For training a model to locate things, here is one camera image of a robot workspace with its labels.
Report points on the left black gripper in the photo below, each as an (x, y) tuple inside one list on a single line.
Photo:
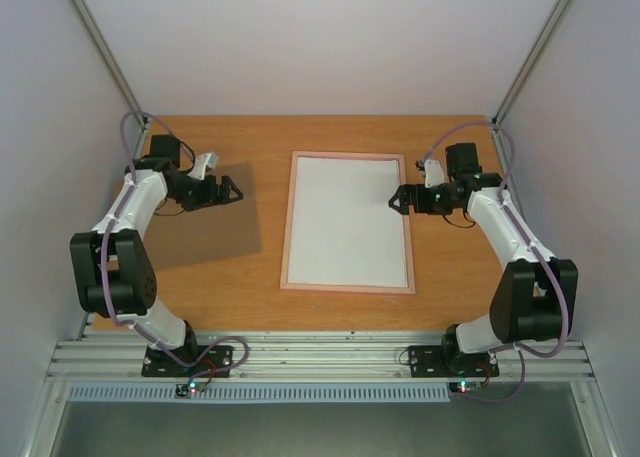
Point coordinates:
[(210, 196)]

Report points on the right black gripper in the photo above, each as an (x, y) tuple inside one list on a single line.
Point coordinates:
[(409, 200)]

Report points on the pink picture frame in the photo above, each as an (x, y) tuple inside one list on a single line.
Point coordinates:
[(340, 233)]

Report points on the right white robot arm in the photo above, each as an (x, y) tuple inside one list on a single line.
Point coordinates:
[(533, 306)]

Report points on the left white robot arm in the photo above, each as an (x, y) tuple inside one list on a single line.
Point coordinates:
[(113, 272)]

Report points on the right controller board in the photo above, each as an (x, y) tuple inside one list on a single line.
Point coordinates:
[(465, 387)]

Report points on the controller board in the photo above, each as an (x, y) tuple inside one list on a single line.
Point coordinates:
[(465, 387), (192, 389)]

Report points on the left controller board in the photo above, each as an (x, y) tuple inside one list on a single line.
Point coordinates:
[(192, 389)]

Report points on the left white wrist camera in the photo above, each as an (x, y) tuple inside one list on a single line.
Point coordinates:
[(203, 163)]

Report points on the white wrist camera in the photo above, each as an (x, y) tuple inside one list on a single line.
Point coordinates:
[(203, 163), (432, 172)]

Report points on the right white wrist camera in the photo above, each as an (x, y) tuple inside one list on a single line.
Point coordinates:
[(432, 172)]

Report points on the brown frame backing board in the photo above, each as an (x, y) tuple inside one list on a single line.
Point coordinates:
[(176, 238)]

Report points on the left aluminium corner post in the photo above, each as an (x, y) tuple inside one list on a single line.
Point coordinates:
[(99, 42)]

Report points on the aluminium corner post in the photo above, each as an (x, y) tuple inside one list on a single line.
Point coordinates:
[(551, 24), (99, 42)]

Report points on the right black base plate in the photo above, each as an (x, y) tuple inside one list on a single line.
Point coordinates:
[(432, 361)]

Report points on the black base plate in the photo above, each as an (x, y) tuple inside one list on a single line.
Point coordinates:
[(157, 363), (432, 361)]

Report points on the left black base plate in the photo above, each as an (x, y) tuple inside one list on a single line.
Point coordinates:
[(157, 363)]

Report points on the right aluminium corner post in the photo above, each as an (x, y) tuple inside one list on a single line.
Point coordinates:
[(551, 24)]

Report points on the aluminium rail base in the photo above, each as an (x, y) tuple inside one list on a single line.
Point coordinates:
[(275, 356)]

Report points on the grey slotted cable duct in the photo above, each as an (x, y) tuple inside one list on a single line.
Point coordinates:
[(261, 393)]

